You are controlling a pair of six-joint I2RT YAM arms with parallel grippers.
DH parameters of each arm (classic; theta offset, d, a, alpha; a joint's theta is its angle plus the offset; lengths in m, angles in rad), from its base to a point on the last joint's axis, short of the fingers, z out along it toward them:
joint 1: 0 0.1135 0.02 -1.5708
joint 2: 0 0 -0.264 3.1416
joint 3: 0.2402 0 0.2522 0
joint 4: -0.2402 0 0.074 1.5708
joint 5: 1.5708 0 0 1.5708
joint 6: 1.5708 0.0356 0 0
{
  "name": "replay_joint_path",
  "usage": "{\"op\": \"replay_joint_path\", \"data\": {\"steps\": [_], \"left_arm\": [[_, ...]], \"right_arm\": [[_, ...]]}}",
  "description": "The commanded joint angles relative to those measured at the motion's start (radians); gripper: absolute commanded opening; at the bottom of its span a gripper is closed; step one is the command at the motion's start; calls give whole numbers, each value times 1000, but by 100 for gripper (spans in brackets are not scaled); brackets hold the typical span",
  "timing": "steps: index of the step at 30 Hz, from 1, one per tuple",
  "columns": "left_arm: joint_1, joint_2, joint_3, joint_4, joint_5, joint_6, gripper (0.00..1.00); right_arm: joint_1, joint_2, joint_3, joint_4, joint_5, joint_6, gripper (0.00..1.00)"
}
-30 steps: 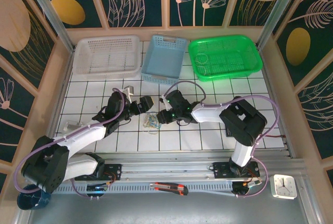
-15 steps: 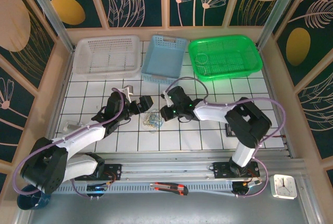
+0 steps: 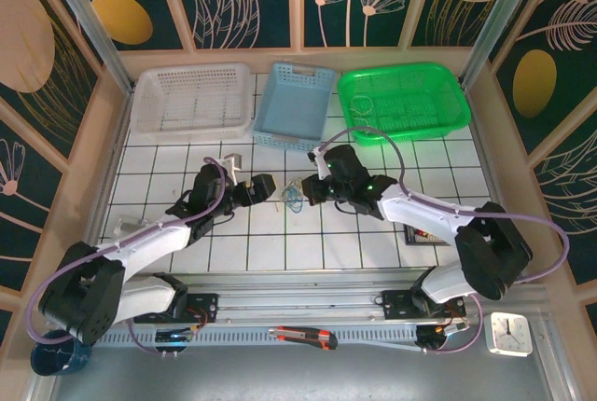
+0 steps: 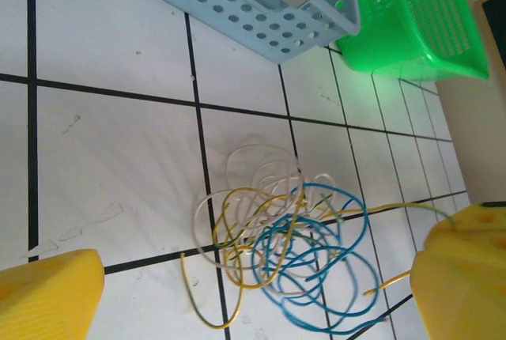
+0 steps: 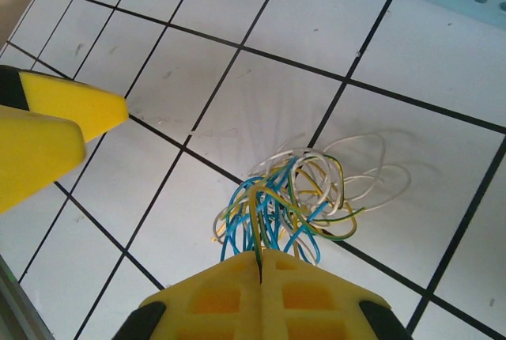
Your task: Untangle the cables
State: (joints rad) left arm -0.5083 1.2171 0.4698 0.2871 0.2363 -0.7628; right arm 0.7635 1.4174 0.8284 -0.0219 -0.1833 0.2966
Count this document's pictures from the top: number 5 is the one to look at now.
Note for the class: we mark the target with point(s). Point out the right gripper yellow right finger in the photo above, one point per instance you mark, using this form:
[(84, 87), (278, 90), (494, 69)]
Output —
[(308, 308)]

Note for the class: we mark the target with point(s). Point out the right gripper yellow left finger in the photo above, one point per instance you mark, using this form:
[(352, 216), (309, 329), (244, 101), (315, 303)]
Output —
[(221, 308)]

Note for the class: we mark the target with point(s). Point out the aluminium rail beam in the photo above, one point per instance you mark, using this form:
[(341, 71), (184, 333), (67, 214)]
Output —
[(12, 308)]

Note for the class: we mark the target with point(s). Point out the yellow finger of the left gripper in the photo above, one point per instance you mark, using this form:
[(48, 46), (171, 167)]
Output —
[(79, 103), (35, 150)]

